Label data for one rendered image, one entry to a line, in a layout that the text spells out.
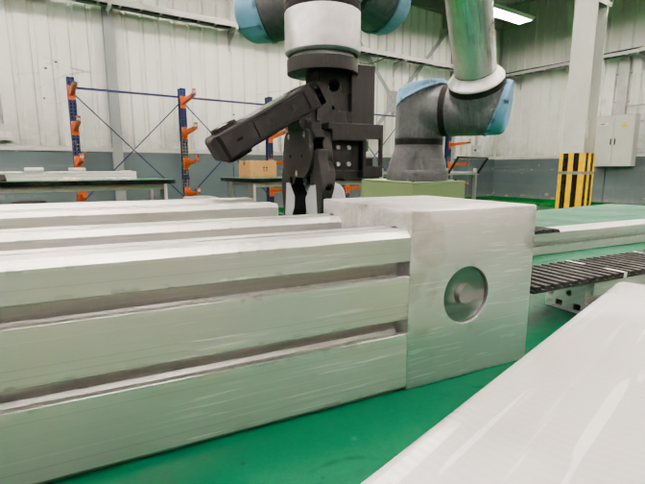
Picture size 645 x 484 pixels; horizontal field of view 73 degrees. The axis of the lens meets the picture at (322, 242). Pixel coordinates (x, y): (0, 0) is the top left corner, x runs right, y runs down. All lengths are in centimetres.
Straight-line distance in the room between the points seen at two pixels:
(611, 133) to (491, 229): 1169
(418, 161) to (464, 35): 28
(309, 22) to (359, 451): 36
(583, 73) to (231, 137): 660
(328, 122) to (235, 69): 831
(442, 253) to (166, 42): 823
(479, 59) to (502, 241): 74
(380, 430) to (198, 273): 11
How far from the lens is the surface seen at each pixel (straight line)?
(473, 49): 97
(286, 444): 20
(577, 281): 37
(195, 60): 849
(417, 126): 106
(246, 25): 64
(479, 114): 102
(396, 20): 59
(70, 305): 19
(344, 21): 45
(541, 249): 66
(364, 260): 21
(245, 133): 41
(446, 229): 23
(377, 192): 108
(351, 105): 46
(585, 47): 697
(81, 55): 809
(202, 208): 37
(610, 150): 1192
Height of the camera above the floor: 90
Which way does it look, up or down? 10 degrees down
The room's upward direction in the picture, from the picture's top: straight up
